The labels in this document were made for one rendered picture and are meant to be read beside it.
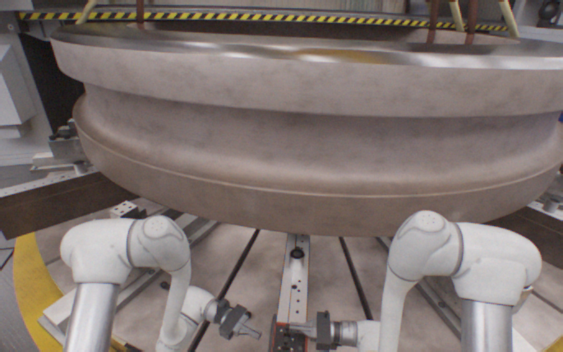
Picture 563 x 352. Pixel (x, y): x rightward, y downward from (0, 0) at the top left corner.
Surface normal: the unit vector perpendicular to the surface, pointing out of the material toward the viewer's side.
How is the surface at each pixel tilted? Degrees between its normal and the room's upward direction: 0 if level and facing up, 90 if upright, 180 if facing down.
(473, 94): 90
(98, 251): 40
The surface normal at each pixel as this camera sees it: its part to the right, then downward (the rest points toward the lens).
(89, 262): 0.11, -0.37
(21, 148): 0.25, 0.49
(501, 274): -0.14, -0.21
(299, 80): -0.12, 0.49
